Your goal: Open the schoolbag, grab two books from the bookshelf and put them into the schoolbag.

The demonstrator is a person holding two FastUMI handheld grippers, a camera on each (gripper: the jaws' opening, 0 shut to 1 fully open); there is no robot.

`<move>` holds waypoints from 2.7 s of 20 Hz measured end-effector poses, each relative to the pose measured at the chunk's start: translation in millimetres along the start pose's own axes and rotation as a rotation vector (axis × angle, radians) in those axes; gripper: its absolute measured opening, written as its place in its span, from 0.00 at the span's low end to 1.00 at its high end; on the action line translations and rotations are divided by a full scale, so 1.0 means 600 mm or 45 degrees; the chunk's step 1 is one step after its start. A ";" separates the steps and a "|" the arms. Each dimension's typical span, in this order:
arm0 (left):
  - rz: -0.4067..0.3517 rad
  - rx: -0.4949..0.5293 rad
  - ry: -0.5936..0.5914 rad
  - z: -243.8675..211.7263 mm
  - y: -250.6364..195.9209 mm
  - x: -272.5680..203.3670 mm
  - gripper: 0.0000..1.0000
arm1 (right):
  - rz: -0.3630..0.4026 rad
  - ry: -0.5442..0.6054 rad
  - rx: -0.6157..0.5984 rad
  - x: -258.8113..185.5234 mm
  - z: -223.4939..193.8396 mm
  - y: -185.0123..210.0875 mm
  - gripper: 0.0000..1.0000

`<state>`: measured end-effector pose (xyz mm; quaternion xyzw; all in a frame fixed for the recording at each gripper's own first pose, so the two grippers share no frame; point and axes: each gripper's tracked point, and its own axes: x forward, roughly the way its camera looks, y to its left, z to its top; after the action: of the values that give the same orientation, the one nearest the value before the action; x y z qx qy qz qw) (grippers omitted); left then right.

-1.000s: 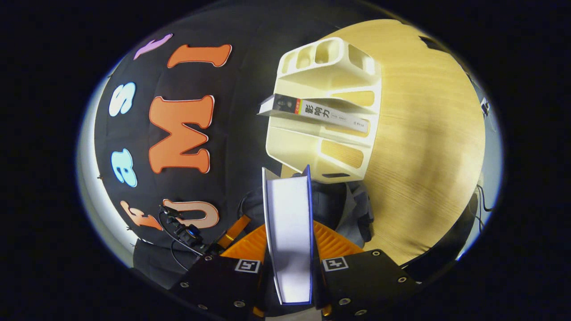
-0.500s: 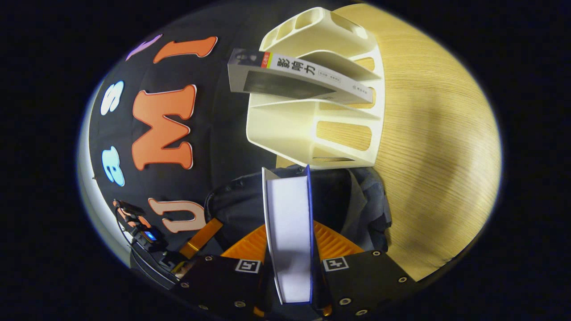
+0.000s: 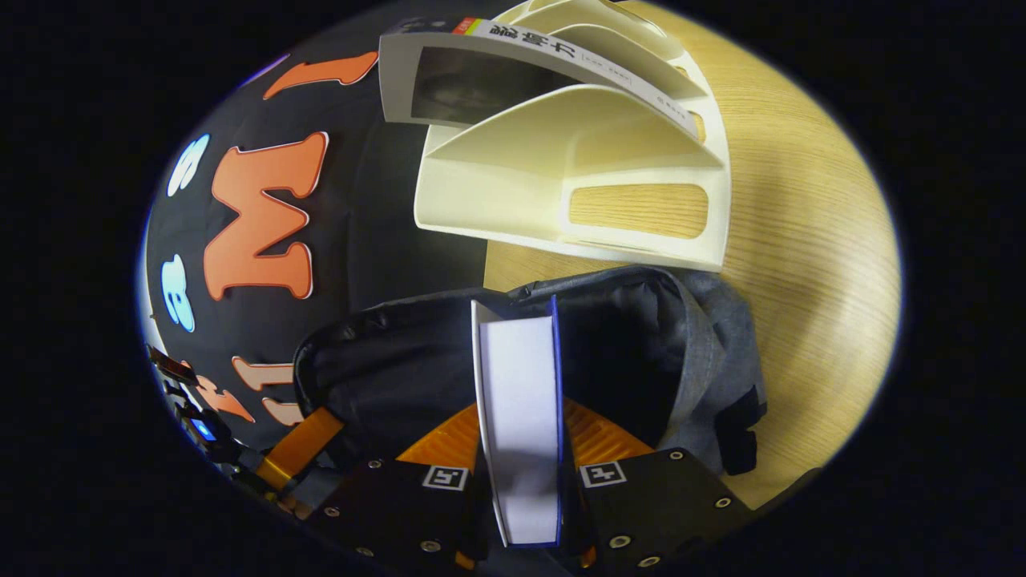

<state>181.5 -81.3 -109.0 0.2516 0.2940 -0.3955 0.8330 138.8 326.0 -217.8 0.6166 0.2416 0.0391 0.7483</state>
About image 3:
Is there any white cover book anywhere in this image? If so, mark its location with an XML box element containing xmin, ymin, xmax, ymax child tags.
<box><xmin>378</xmin><ymin>16</ymin><xmax>701</xmax><ymax>143</ymax></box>

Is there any blue cover book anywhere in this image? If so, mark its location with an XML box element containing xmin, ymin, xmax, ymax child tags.
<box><xmin>470</xmin><ymin>294</ymin><xmax>565</xmax><ymax>550</ymax></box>

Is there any white plastic bookshelf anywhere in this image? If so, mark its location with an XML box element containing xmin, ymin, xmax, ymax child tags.
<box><xmin>412</xmin><ymin>0</ymin><xmax>733</xmax><ymax>274</ymax></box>

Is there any grey schoolbag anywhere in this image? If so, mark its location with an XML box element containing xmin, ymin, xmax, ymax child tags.
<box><xmin>292</xmin><ymin>265</ymin><xmax>769</xmax><ymax>482</ymax></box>

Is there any black backdrop cloth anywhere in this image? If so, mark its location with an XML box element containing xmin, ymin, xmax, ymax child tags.
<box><xmin>143</xmin><ymin>16</ymin><xmax>514</xmax><ymax>482</ymax></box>

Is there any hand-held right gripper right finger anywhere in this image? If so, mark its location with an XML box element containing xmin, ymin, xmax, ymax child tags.
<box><xmin>559</xmin><ymin>398</ymin><xmax>756</xmax><ymax>574</ymax></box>

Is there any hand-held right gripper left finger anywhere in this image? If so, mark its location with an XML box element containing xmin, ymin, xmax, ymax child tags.
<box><xmin>307</xmin><ymin>403</ymin><xmax>491</xmax><ymax>574</ymax></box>

